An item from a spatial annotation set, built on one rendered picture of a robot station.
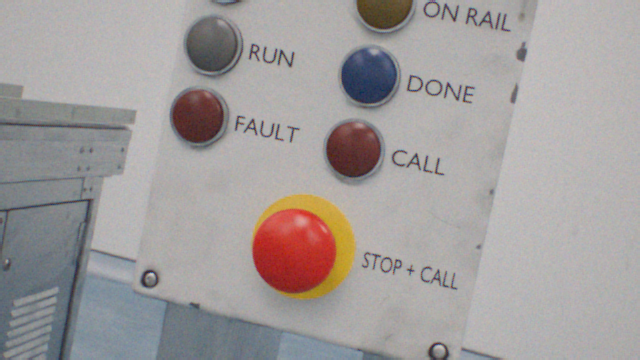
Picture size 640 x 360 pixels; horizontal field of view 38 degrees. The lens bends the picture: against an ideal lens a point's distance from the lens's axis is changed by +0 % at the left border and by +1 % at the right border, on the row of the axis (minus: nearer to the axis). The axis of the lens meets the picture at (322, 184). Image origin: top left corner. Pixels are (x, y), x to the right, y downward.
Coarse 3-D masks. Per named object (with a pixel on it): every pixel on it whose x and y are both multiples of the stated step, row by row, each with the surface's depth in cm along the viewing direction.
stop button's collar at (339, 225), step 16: (272, 208) 46; (288, 208) 46; (304, 208) 45; (320, 208) 45; (336, 208) 45; (256, 224) 46; (336, 224) 45; (336, 240) 45; (352, 240) 45; (336, 256) 45; (352, 256) 45; (336, 272) 45; (384, 272) 45; (320, 288) 45
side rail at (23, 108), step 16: (0, 96) 150; (0, 112) 149; (16, 112) 154; (32, 112) 159; (48, 112) 164; (64, 112) 170; (80, 112) 176; (96, 112) 183; (112, 112) 190; (128, 112) 198
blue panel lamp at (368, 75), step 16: (368, 48) 44; (352, 64) 44; (368, 64) 44; (384, 64) 44; (352, 80) 44; (368, 80) 44; (384, 80) 44; (352, 96) 44; (368, 96) 44; (384, 96) 44
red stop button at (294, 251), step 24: (288, 216) 43; (312, 216) 43; (264, 240) 43; (288, 240) 43; (312, 240) 43; (264, 264) 43; (288, 264) 43; (312, 264) 43; (288, 288) 43; (312, 288) 43
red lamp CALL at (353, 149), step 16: (336, 128) 45; (352, 128) 44; (368, 128) 44; (336, 144) 45; (352, 144) 44; (368, 144) 44; (336, 160) 45; (352, 160) 44; (368, 160) 44; (352, 176) 45
